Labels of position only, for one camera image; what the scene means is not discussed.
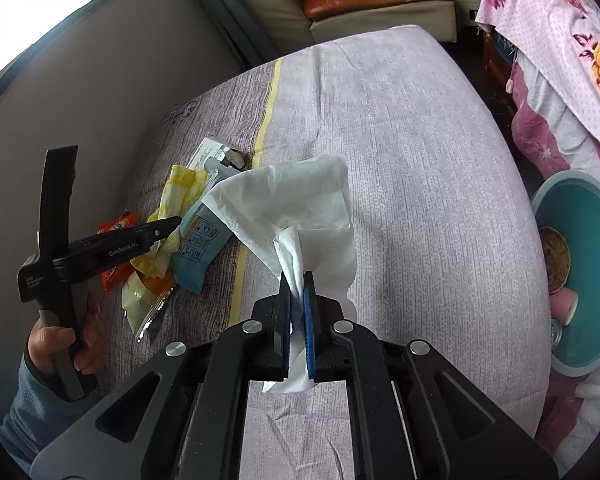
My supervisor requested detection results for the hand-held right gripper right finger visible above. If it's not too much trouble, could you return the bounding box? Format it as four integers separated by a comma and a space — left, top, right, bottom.
302, 271, 558, 480

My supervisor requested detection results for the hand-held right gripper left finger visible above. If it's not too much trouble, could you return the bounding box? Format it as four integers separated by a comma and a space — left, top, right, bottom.
30, 272, 293, 480

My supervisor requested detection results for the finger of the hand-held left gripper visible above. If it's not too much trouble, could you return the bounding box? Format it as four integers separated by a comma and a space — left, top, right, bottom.
136, 216, 183, 256

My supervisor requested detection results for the blue milk carton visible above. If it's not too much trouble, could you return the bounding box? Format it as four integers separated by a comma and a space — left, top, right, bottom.
172, 200, 236, 293

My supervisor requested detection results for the yellow wrapper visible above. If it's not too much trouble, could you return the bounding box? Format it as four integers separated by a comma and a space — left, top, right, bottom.
132, 164, 213, 278

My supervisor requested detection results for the orange snack packet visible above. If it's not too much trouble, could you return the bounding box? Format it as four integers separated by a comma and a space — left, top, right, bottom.
96, 211, 176, 296

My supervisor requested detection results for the white cardboard box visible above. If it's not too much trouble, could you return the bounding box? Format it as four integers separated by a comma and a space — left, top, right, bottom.
187, 137, 251, 181

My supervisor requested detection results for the white paper tissue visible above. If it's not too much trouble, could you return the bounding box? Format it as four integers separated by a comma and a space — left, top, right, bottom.
201, 155, 358, 393

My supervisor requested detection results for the pink paper cup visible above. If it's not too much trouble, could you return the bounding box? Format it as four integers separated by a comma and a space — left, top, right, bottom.
547, 287, 579, 326

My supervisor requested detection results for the wooden bowl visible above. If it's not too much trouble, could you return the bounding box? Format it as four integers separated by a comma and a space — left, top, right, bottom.
537, 226, 572, 295

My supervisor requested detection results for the teal plastic bin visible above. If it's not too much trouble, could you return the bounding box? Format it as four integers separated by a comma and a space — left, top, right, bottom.
530, 170, 600, 376

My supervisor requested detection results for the person's left forearm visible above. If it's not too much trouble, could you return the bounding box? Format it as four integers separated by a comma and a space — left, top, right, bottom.
0, 355, 106, 476

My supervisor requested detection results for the person's left hand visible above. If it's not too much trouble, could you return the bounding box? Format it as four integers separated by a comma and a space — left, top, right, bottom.
27, 302, 107, 377

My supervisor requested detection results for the grey headboard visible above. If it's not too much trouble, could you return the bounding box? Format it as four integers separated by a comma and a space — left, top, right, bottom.
0, 0, 246, 281

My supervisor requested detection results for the lilac bed mattress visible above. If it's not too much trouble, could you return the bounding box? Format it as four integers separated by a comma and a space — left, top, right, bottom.
100, 24, 553, 480

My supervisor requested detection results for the teal curtain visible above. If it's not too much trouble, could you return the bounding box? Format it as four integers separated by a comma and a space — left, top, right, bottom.
190, 0, 261, 66

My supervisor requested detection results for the window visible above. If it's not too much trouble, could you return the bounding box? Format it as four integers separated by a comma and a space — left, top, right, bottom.
0, 0, 126, 91

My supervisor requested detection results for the cream leather sofa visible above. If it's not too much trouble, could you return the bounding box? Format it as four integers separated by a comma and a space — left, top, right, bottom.
227, 0, 458, 46

